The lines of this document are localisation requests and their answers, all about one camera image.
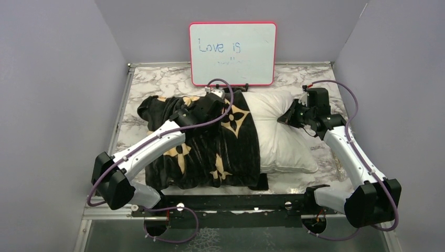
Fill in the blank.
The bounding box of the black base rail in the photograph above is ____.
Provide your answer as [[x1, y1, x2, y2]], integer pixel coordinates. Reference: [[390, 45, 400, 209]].
[[131, 194, 335, 229]]

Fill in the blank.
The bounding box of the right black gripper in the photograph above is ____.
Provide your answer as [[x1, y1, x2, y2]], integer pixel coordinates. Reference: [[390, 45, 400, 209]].
[[280, 99, 315, 129]]

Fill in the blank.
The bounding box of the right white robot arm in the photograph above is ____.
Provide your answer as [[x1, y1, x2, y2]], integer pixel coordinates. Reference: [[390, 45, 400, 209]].
[[277, 86, 401, 232]]

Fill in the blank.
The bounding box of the pink framed whiteboard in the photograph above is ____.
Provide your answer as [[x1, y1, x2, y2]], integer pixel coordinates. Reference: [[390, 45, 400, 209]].
[[189, 22, 277, 86]]

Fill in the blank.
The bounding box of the black floral plush pillowcase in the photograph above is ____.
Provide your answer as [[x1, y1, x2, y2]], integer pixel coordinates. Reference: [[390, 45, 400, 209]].
[[145, 88, 261, 190]]

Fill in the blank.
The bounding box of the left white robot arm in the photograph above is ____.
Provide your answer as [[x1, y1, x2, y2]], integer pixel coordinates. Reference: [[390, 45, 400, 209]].
[[92, 90, 230, 216]]

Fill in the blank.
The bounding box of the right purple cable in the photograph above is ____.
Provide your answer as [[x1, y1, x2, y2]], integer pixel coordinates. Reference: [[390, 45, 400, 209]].
[[301, 80, 400, 242]]

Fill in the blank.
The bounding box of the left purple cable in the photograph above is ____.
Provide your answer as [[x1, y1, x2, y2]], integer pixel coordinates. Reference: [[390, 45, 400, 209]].
[[87, 78, 234, 244]]

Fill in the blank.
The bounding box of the purple cable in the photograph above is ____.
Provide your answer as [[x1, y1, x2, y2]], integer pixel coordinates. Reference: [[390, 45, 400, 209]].
[[87, 78, 234, 244], [301, 80, 400, 242]]

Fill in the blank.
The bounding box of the clear plastic ruler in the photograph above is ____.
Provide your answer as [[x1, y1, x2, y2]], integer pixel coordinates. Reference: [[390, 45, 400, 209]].
[[331, 150, 348, 182]]

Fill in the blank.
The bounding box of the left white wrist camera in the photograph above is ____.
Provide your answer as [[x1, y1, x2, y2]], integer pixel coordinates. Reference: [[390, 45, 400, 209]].
[[204, 87, 225, 100]]

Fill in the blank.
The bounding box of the white pillow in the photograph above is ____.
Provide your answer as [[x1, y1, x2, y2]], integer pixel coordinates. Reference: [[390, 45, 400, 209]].
[[243, 91, 319, 173]]

